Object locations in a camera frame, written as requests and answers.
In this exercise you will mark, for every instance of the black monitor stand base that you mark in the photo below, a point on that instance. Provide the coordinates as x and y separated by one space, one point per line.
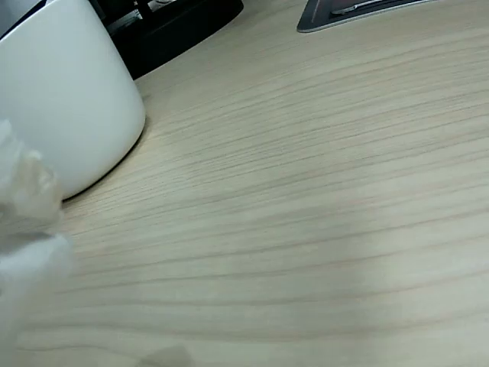
172 34

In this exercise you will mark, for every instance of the dark mat with pale border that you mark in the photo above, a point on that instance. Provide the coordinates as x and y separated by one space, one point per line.
317 16

